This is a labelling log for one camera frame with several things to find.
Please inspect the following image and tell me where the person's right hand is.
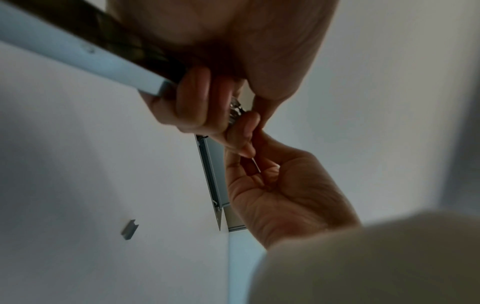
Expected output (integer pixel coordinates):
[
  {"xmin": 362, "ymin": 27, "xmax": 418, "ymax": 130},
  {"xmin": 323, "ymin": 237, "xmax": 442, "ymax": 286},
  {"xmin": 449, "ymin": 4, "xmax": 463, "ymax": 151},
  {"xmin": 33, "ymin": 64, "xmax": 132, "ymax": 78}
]
[{"xmin": 223, "ymin": 130, "xmax": 362, "ymax": 250}]

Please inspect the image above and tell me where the person's left hand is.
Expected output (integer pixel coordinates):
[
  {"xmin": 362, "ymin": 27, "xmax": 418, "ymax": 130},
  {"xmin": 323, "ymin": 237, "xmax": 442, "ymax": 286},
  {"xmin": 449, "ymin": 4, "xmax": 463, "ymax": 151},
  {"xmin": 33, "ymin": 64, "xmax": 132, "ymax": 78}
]
[{"xmin": 106, "ymin": 0, "xmax": 341, "ymax": 159}]

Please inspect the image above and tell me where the small silver metal fitting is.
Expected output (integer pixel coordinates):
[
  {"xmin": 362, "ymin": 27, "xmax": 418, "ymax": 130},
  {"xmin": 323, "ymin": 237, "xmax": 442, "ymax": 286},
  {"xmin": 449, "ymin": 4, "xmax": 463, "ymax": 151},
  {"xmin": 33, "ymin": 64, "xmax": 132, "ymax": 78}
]
[{"xmin": 227, "ymin": 96, "xmax": 248, "ymax": 125}]

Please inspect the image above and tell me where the long aluminium rail dark strip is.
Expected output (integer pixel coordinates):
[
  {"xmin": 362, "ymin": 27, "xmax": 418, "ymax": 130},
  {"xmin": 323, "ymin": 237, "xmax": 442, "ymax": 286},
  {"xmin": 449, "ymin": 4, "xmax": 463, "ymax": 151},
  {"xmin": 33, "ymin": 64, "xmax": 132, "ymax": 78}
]
[{"xmin": 0, "ymin": 0, "xmax": 189, "ymax": 98}]

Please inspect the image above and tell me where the person's right forearm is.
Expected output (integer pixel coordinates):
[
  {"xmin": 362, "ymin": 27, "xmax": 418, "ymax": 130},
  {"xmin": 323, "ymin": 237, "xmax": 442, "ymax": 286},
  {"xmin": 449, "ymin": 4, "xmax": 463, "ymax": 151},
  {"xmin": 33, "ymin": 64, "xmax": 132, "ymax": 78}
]
[{"xmin": 245, "ymin": 209, "xmax": 480, "ymax": 304}]

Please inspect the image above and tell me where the short aluminium channel profile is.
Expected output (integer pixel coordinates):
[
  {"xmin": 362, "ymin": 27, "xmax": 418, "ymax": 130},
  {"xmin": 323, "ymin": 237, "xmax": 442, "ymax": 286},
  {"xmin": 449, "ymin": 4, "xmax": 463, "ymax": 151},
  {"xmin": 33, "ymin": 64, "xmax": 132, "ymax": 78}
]
[{"xmin": 194, "ymin": 133, "xmax": 249, "ymax": 233}]

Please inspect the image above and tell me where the small grey metal clip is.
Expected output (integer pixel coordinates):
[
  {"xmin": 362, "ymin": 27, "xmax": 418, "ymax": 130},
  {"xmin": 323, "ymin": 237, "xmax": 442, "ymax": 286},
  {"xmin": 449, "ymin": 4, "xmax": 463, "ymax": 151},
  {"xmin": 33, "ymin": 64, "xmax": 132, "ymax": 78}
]
[{"xmin": 120, "ymin": 219, "xmax": 140, "ymax": 241}]

